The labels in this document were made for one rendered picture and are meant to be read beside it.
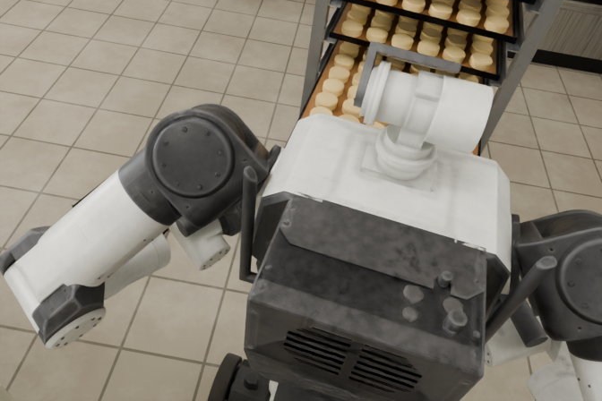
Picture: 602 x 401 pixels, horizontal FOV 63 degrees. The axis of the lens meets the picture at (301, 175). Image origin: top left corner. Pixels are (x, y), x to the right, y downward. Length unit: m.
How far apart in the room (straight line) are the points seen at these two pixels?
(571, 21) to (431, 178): 3.17
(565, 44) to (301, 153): 3.30
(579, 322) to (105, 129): 2.39
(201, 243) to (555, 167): 2.41
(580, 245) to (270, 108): 2.35
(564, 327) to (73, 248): 0.51
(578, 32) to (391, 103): 3.28
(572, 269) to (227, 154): 0.34
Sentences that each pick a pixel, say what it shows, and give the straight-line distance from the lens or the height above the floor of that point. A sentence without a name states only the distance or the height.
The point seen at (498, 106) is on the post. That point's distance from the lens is 1.23.
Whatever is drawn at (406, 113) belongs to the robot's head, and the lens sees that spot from 0.47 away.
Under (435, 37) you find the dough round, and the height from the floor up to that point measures 1.15.
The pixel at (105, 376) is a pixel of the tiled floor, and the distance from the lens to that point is 1.91.
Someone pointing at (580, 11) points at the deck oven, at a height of 0.43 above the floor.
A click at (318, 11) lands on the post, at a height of 1.20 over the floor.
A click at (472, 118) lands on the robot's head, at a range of 0.47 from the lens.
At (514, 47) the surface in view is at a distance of 1.16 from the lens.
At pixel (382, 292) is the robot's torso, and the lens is 0.44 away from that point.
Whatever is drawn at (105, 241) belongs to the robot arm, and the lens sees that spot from 0.59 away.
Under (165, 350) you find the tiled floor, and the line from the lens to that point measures 1.91.
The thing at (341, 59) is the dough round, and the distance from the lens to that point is 1.25.
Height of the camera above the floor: 1.74
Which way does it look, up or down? 47 degrees down
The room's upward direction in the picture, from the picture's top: 9 degrees clockwise
